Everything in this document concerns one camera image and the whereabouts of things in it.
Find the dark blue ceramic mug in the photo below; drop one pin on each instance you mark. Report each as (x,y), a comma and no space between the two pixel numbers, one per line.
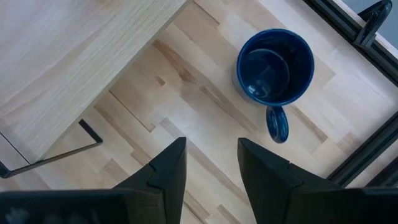
(273,71)

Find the black frame clamp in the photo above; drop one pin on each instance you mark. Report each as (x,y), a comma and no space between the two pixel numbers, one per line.
(373,21)

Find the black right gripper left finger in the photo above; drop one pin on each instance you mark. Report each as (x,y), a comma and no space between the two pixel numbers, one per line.
(168,186)

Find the black aluminium table frame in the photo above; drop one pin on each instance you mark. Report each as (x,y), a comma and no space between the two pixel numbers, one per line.
(345,34)

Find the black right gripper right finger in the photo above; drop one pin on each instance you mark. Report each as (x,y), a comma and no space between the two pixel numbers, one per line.
(267,186)

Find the light wooden cup tray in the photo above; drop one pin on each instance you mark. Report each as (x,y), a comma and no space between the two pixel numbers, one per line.
(68,62)

